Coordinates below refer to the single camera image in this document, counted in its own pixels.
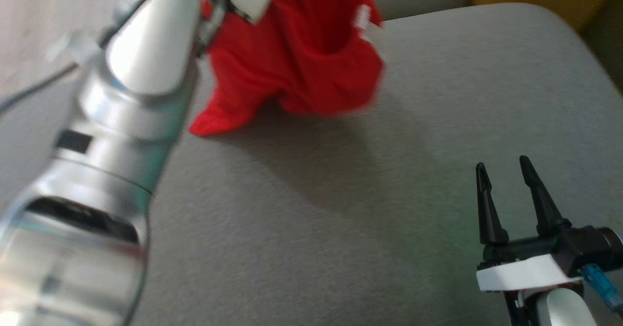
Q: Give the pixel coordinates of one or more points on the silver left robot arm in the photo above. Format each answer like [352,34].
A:
[121,121]

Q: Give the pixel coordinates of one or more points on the red shorts white waistband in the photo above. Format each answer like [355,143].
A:
[292,58]

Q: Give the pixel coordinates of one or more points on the large grey sofa seat cushion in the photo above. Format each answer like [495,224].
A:
[340,219]

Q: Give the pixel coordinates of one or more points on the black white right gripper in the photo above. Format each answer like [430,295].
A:
[525,272]

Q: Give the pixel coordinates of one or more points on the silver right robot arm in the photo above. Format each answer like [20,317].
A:
[564,309]

